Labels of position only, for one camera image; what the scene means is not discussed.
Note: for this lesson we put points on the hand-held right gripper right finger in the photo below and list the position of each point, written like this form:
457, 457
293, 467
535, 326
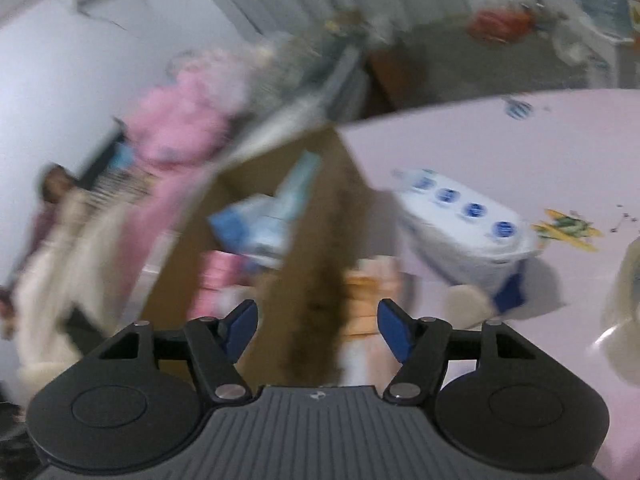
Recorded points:
394, 332

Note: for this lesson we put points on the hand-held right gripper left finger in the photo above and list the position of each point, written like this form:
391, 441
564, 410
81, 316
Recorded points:
242, 332

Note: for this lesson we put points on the cardboard box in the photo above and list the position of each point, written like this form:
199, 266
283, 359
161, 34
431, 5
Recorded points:
175, 270

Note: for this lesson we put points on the orange snack bag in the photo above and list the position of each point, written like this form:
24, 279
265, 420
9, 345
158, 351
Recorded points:
370, 305

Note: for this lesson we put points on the pink tissue packet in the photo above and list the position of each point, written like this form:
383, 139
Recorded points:
220, 280

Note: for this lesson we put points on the small cream plush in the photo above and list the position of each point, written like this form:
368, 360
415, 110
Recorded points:
467, 307

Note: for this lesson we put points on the blue tissue packet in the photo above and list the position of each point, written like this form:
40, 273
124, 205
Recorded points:
250, 230

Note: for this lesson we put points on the white toilet paper pack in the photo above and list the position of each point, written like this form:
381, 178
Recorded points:
465, 230

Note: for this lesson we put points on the patterned grey cloth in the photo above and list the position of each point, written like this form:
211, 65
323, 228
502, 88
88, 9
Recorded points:
120, 187

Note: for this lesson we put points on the light blue packet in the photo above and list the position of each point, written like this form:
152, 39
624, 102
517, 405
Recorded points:
124, 157

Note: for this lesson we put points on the grey metal rack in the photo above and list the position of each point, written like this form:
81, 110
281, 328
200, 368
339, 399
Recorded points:
300, 110

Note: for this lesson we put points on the cream plush toy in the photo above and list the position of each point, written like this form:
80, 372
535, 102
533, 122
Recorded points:
625, 310

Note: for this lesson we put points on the brown wooden furniture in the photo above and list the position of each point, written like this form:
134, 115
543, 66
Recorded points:
390, 80

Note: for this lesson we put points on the clear plastic bag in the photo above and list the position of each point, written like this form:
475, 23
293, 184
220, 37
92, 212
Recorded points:
270, 60

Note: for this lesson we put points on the red bag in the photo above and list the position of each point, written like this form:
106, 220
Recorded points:
495, 25

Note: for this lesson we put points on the white plastic bag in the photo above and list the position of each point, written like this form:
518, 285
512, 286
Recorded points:
575, 42

